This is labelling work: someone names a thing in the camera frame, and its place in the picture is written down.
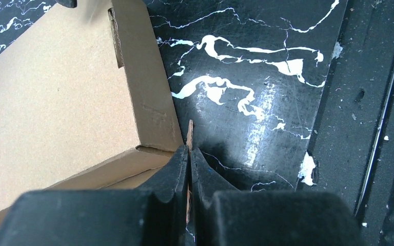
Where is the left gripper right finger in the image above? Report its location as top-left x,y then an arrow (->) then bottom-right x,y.
190,149 -> 362,245

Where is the aluminium rail base frame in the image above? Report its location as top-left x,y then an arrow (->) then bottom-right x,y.
300,1 -> 394,245

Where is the brown cardboard box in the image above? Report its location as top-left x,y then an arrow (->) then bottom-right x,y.
0,1 -> 183,226

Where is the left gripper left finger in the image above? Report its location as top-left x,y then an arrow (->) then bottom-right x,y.
0,146 -> 189,245

